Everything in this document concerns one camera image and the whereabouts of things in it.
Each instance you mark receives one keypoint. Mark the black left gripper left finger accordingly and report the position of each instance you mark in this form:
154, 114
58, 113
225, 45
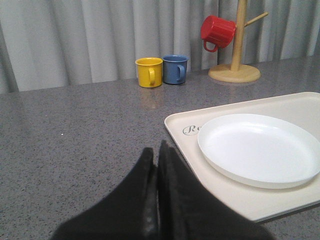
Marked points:
129, 212

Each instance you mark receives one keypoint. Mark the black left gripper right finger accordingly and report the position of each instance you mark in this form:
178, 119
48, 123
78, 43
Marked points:
188, 211

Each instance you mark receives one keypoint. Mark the white round plate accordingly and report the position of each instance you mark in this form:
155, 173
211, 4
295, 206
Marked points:
260, 151

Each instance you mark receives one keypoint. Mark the cream rabbit serving tray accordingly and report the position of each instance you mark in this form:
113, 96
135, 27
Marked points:
258, 204

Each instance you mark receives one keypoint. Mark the blue mug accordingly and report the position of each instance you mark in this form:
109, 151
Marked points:
174, 69

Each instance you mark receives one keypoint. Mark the wooden mug tree stand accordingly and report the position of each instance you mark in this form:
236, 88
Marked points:
236, 72

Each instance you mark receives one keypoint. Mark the yellow mug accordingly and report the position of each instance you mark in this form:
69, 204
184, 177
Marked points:
149, 72

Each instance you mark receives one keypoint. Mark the red mug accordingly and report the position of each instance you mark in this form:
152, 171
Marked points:
217, 33

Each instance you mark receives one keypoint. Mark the grey curtain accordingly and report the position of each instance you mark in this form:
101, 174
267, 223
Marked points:
56, 43

